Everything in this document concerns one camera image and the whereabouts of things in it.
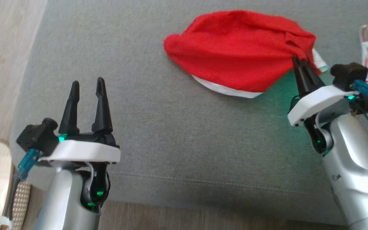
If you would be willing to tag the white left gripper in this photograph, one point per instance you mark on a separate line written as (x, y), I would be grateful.
(85, 151)

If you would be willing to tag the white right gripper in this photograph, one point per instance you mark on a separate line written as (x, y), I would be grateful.
(318, 102)

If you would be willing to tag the red jersey with white trim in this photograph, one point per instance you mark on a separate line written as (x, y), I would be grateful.
(235, 51)

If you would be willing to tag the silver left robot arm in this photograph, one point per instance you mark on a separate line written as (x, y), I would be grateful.
(62, 198)

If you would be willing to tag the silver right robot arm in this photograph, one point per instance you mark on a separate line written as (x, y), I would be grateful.
(356, 166)

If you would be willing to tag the wide grey sofa seat cushion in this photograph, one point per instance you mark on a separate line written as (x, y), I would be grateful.
(171, 143)

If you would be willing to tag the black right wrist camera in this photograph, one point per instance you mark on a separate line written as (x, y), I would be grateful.
(348, 75)

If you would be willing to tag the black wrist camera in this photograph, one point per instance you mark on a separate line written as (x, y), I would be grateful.
(348, 75)
(37, 137)

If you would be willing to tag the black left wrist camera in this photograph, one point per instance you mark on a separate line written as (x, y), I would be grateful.
(37, 137)

